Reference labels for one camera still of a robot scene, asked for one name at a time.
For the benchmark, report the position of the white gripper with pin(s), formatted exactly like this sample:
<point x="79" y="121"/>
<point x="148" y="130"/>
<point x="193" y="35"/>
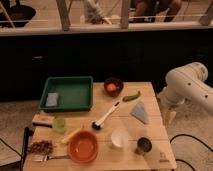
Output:
<point x="167" y="111"/>

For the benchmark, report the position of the grey towel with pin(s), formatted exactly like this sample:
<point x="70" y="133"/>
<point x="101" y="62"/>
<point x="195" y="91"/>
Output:
<point x="140" y="113"/>

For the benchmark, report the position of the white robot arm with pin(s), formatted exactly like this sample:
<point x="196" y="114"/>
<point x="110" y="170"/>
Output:
<point x="185" y="82"/>

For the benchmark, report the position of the dark red small bowl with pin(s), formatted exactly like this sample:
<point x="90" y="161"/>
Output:
<point x="119" y="84"/>

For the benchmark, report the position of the red orange bowl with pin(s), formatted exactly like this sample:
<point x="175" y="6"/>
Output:
<point x="83" y="147"/>

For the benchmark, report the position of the small metal cup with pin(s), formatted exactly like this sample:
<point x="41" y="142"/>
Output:
<point x="144" y="146"/>

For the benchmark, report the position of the green chili pepper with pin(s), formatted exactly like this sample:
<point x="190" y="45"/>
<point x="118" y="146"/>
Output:
<point x="131" y="97"/>

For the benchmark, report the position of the white cup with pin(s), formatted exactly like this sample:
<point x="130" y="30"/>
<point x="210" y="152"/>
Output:
<point x="119" y="138"/>

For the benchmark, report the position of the orange fruit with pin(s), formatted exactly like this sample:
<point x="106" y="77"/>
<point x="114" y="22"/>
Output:
<point x="111" y="87"/>

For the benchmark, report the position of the green plastic tray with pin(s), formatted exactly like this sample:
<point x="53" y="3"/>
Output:
<point x="75" y="93"/>

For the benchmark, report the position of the seated person in background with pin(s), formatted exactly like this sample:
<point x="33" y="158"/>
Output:
<point x="145" y="8"/>

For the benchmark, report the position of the green plastic cup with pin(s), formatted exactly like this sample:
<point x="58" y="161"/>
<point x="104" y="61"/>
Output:
<point x="59" y="125"/>

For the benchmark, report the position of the grey sponge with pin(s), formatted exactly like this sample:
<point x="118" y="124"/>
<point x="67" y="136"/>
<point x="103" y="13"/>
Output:
<point x="52" y="99"/>

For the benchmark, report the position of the wooden block brush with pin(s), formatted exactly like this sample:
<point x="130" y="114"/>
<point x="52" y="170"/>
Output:
<point x="42" y="120"/>

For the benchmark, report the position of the white handled dish brush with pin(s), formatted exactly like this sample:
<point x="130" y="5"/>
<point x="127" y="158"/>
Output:
<point x="99" y="123"/>

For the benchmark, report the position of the black table side bracket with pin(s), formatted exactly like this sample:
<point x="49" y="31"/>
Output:
<point x="27" y="133"/>

